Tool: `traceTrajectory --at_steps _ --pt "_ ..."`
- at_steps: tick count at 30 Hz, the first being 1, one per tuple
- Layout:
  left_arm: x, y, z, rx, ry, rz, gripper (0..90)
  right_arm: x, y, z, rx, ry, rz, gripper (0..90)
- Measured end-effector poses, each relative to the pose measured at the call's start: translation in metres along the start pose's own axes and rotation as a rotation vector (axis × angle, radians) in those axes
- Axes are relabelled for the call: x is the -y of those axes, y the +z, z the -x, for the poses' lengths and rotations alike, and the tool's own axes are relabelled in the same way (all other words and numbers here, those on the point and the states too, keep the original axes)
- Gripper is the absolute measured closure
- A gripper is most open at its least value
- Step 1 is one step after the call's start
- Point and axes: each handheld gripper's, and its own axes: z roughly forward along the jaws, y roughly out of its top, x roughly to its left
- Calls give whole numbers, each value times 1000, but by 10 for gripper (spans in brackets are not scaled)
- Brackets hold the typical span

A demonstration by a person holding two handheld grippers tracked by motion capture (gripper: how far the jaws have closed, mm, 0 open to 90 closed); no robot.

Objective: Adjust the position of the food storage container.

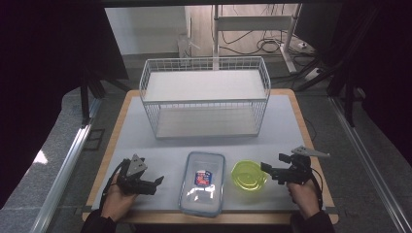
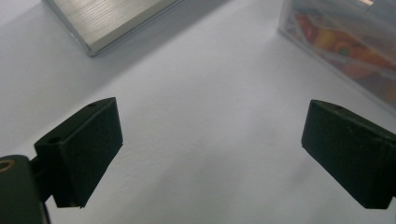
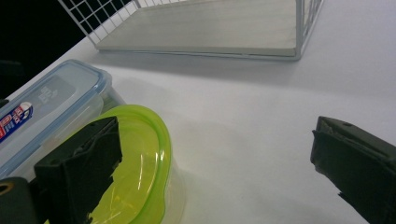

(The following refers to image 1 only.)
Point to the black curtain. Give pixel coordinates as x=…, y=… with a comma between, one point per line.
x=42, y=81
x=382, y=64

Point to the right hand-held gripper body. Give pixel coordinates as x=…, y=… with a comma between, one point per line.
x=296, y=173

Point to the person's left hand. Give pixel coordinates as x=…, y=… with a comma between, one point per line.
x=116, y=202

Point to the clear plastic lidded container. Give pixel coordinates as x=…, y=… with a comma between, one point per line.
x=202, y=197

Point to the green translucent bowl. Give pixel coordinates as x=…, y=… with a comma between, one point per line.
x=247, y=178

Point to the person's right hand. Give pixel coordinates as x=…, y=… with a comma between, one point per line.
x=306, y=199

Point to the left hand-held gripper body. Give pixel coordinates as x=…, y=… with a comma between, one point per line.
x=136, y=186

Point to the aluminium rail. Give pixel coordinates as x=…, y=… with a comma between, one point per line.
x=61, y=174
x=372, y=161

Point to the white power strip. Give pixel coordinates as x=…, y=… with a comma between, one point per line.
x=312, y=74

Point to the white metal desk frame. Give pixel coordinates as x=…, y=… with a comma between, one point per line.
x=256, y=23

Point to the black metal stand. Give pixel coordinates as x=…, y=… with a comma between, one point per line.
x=85, y=97

